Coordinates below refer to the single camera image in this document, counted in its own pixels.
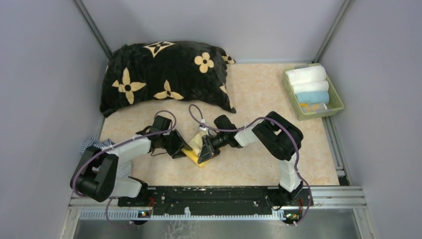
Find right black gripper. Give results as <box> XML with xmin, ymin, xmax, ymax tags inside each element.
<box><xmin>198</xmin><ymin>132</ymin><xmax>228</xmax><ymax>164</ymax></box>

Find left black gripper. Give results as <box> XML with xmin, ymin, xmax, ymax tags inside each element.
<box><xmin>160</xmin><ymin>128</ymin><xmax>192</xmax><ymax>159</ymax></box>

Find pale yellow cream towel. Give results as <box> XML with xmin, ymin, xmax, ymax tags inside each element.
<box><xmin>182</xmin><ymin>131</ymin><xmax>208</xmax><ymax>167</ymax></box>

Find yellow grey towel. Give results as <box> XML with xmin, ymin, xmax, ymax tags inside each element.
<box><xmin>300</xmin><ymin>103</ymin><xmax>328</xmax><ymax>114</ymax></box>

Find light blue towel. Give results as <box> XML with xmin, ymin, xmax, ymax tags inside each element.
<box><xmin>296</xmin><ymin>91</ymin><xmax>329</xmax><ymax>104</ymax></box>

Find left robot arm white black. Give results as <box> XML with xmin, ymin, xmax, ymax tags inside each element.
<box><xmin>70</xmin><ymin>115</ymin><xmax>191</xmax><ymax>206</ymax></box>

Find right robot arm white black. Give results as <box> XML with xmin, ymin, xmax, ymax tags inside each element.
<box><xmin>197</xmin><ymin>111</ymin><xmax>304</xmax><ymax>205</ymax></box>

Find blue white striped towel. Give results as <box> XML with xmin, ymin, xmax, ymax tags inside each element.
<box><xmin>80</xmin><ymin>137</ymin><xmax>132</xmax><ymax>177</ymax></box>

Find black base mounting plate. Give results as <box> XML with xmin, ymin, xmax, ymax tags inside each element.
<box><xmin>117</xmin><ymin>185</ymin><xmax>313</xmax><ymax>217</ymax></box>

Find black pillow with tan flowers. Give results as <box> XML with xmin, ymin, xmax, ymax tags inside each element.
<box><xmin>100</xmin><ymin>41</ymin><xmax>236</xmax><ymax>118</ymax></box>

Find middle white rolled towel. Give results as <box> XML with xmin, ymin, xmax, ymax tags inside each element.
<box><xmin>292</xmin><ymin>81</ymin><xmax>329</xmax><ymax>94</ymax></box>

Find white rolled towel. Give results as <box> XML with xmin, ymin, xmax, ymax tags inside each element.
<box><xmin>292</xmin><ymin>81</ymin><xmax>329</xmax><ymax>94</ymax></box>
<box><xmin>286</xmin><ymin>65</ymin><xmax>326</xmax><ymax>85</ymax></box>

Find top white rolled towel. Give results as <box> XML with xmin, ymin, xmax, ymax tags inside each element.
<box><xmin>286</xmin><ymin>65</ymin><xmax>326</xmax><ymax>85</ymax></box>

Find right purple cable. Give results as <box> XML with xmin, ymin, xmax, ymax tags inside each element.
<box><xmin>188</xmin><ymin>104</ymin><xmax>312</xmax><ymax>227</ymax></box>

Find white toothed cable strip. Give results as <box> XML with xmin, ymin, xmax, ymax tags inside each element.
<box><xmin>79</xmin><ymin>207</ymin><xmax>285</xmax><ymax>221</ymax></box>

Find aluminium frame rail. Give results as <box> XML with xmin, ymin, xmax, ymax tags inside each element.
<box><xmin>68</xmin><ymin>186</ymin><xmax>368</xmax><ymax>209</ymax></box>

